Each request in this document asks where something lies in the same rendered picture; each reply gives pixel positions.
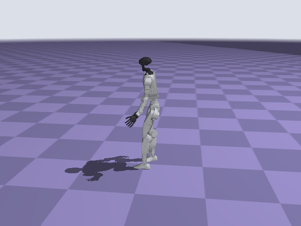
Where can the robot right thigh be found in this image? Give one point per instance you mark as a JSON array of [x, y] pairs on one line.
[[152, 132]]

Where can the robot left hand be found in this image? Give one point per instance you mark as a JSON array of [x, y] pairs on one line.
[[132, 119]]

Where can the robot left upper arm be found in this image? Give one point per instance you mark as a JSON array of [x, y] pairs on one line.
[[147, 86]]

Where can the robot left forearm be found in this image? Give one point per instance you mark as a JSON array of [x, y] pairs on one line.
[[142, 106]]

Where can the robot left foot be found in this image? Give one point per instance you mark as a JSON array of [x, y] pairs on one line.
[[140, 166]]

